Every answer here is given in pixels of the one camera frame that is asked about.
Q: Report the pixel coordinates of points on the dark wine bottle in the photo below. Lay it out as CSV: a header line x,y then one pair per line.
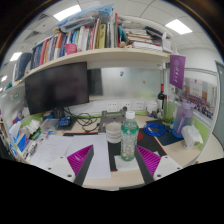
x,y
161,98

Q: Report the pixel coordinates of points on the white cup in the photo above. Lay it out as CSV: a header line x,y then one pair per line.
x,y
113,133

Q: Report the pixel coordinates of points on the purple hanging banner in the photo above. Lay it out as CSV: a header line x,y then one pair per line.
x,y
177,70

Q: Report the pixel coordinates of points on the green-labelled clear drink bottle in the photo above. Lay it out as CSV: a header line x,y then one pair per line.
x,y
129,140

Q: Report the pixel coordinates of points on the large white paper sheet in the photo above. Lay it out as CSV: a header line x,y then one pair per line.
x,y
100,160

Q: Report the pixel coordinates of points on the small white paper sheet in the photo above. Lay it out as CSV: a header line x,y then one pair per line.
x,y
128,165

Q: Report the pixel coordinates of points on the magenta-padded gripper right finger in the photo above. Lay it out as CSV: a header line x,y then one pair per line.
x,y
148,160

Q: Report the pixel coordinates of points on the ceiling lights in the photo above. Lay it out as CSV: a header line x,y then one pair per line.
x,y
67,12

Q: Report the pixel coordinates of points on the grey metal laptop stand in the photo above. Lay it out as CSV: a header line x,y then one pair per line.
x,y
106,121

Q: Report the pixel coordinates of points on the white shelf with books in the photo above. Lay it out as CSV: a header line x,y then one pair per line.
x,y
100,53

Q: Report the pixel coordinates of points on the group photo poster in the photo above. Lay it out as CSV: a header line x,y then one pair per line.
x,y
200,98

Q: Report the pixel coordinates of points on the dark wall panel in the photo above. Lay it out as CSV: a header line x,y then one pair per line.
x,y
95,81

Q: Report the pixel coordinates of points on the flat round red coaster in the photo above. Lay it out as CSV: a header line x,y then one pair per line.
x,y
140,136

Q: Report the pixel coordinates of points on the written white paper sheet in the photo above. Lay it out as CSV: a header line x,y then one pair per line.
x,y
50,150

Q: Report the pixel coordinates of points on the white ceramic jar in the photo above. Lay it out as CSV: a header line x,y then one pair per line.
x,y
152,108

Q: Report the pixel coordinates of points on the tall clear glass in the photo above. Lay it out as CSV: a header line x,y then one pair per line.
x,y
166,115

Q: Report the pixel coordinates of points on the white wall socket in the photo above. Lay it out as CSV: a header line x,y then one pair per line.
x,y
112,107
138,105
125,106

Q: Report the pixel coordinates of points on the black computer monitor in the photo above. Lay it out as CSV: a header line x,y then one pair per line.
x,y
56,86

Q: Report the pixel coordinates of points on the black desk mat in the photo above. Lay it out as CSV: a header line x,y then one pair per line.
x,y
150,143

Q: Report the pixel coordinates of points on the clear plastic box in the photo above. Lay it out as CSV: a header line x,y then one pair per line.
x,y
50,125

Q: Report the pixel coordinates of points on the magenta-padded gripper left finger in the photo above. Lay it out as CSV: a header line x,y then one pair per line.
x,y
80,160

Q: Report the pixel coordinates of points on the small blue device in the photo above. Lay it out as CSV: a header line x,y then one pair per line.
x,y
65,121

